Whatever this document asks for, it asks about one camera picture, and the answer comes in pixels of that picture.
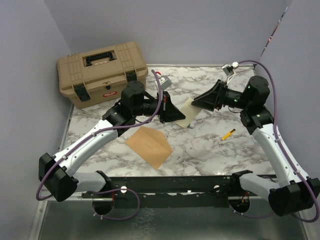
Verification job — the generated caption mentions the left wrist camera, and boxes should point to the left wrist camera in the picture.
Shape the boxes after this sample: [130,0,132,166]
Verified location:
[159,75,173,91]

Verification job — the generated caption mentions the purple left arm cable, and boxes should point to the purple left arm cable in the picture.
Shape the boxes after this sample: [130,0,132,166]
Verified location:
[36,69,166,201]

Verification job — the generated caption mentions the brown paper envelope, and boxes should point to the brown paper envelope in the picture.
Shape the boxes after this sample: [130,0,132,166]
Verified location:
[125,126,173,170]

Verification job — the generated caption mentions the tan plastic toolbox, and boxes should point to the tan plastic toolbox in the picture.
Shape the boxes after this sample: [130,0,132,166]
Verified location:
[57,41,148,109]

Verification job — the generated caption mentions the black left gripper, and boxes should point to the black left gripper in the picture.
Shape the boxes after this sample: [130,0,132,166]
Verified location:
[133,91,187,124]

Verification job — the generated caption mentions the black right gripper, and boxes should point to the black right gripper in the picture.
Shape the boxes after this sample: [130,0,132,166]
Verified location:
[192,79,251,112]

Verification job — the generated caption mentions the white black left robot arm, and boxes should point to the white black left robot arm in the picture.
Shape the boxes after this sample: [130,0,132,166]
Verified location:
[38,80,186,202]

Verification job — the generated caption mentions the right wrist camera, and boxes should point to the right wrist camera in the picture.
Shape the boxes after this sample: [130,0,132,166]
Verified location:
[221,61,239,86]

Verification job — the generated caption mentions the cream paper letter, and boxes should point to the cream paper letter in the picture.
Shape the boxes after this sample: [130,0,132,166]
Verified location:
[174,98,202,129]

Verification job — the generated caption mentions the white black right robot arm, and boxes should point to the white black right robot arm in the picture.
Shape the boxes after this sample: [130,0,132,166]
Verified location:
[191,75,320,216]

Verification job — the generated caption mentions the yellow black utility knife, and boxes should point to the yellow black utility knife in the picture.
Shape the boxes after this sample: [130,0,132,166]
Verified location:
[221,129,236,141]

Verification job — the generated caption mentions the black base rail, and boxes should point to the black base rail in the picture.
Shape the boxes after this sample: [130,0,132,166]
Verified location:
[79,173,276,210]

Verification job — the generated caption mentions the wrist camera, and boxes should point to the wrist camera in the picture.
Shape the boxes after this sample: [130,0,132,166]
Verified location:
[159,75,173,91]
[221,61,239,86]

